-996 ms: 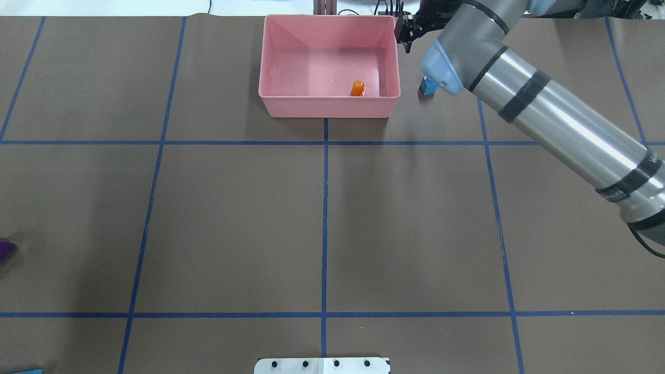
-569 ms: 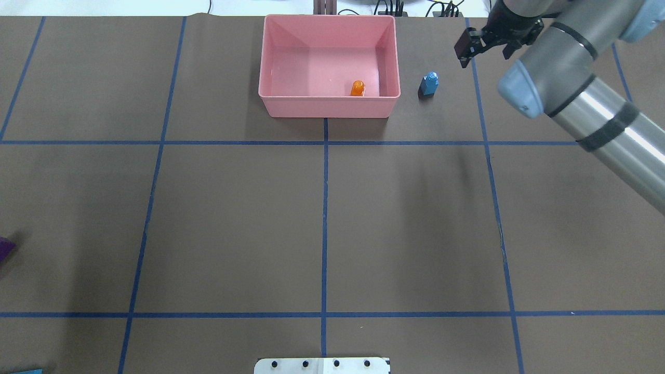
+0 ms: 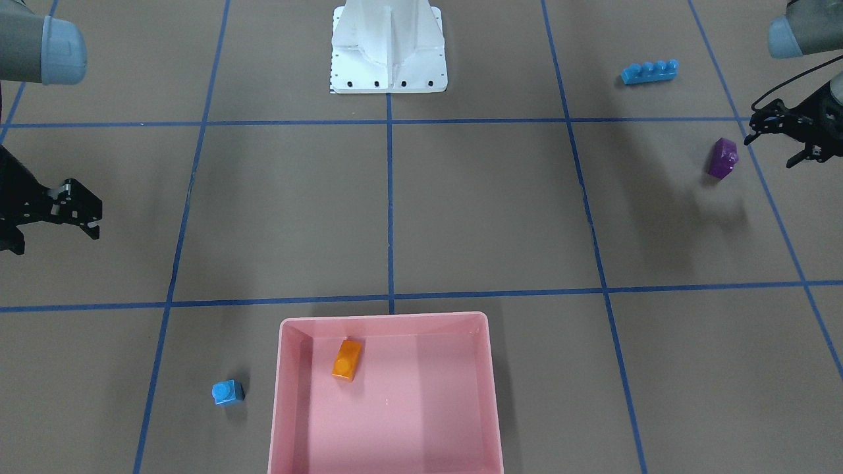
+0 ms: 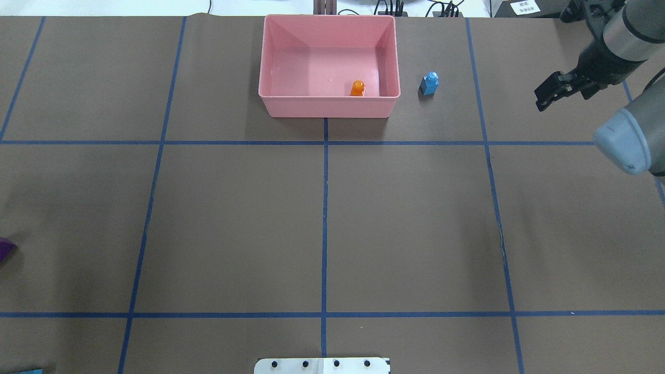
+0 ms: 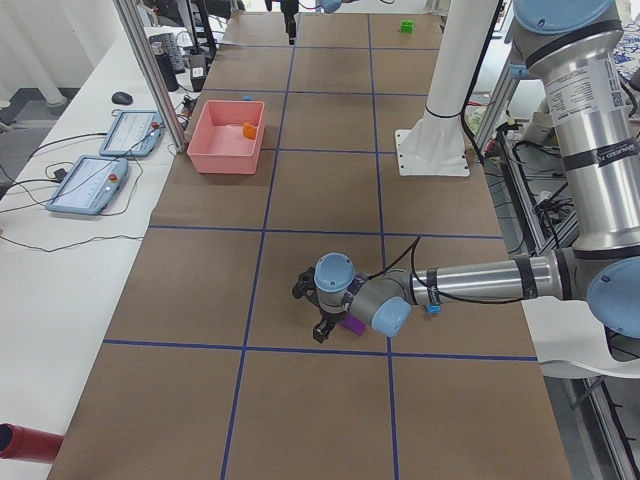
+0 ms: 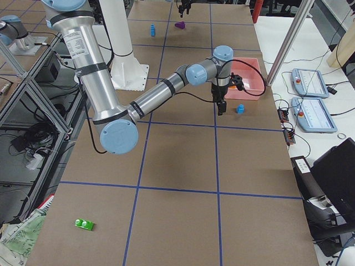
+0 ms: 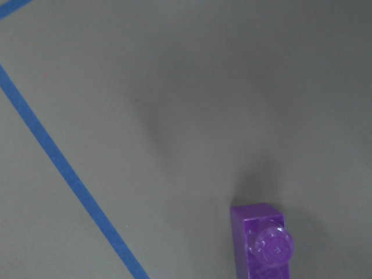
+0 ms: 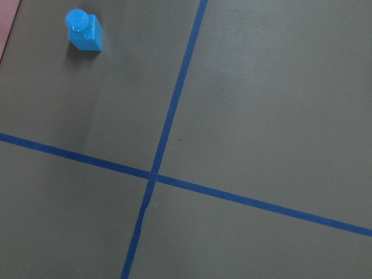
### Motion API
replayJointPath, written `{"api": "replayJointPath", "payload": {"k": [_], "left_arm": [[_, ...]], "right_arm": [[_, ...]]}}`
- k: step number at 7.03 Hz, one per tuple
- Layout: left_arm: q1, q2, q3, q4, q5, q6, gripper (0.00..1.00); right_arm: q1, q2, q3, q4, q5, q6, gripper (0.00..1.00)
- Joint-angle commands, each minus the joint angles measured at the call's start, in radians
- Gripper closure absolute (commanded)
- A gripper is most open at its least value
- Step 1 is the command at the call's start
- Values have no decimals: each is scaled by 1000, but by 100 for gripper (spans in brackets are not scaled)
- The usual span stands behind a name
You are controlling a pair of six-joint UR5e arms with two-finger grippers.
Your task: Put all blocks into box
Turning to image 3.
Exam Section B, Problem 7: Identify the small blue block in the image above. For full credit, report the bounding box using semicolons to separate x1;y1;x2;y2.
211;380;245;407

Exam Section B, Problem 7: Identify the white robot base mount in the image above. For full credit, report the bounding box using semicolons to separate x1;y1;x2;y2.
329;1;449;94

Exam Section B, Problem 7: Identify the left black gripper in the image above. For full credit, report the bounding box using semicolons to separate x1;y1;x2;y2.
744;83;842;170

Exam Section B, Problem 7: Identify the purple block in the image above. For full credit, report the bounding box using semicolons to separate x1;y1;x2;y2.
707;138;740;180

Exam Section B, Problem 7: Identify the orange sloped block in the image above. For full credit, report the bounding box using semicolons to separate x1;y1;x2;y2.
331;339;364;382

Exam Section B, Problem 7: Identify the long blue block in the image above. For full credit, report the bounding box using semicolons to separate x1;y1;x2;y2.
620;59;680;85

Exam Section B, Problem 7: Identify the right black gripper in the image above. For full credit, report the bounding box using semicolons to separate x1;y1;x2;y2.
1;147;103;255

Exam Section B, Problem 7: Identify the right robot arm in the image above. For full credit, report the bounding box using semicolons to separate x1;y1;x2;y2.
1;1;103;255

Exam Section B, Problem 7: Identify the left arm gripper cable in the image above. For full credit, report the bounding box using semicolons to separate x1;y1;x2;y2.
751;56;843;113

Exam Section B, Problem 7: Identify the pink plastic box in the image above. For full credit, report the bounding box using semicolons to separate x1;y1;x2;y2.
267;311;504;473

